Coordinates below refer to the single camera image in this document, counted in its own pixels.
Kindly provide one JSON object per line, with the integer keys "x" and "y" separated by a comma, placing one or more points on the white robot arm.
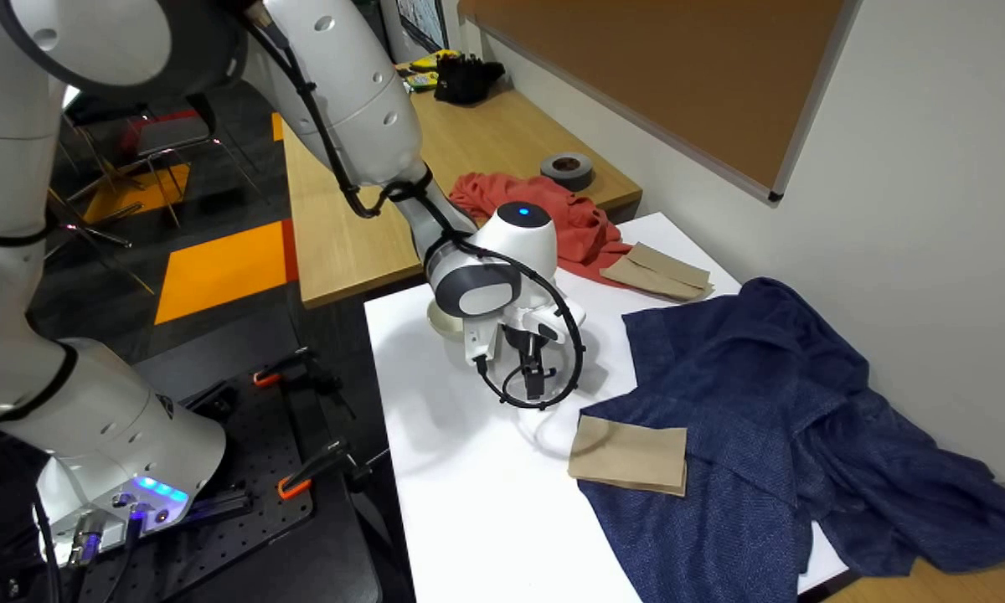
{"x": 312, "y": 61}

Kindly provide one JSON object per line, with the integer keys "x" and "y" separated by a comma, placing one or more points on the black object on desk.
{"x": 467, "y": 78}

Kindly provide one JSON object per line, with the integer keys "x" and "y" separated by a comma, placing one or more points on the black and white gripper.
{"x": 531, "y": 355}

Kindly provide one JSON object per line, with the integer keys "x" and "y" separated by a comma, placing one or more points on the cork pin board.
{"x": 727, "y": 80}

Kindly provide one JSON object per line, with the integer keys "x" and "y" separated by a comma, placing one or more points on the orange red cloth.
{"x": 588, "y": 242}

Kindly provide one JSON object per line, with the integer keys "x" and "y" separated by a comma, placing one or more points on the orange handled clamp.
{"x": 297, "y": 484}
{"x": 276, "y": 373}

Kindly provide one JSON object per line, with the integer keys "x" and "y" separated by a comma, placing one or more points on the orange handled clamp near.
{"x": 297, "y": 484}

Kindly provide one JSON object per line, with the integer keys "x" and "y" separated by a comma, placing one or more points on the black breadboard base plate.
{"x": 160, "y": 480}

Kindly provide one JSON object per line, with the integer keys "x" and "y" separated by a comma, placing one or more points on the orange handled clamp far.
{"x": 276, "y": 373}

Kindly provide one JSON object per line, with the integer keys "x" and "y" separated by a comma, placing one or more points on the grey duct tape roll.
{"x": 571, "y": 173}

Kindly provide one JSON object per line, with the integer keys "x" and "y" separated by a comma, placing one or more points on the brown paper napkin on blue cloth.
{"x": 630, "y": 458}

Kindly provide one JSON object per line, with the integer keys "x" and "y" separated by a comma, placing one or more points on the navy blue cloth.
{"x": 784, "y": 446}

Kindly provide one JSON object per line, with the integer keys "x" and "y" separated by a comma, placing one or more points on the brown paper napkin by wall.
{"x": 658, "y": 272}

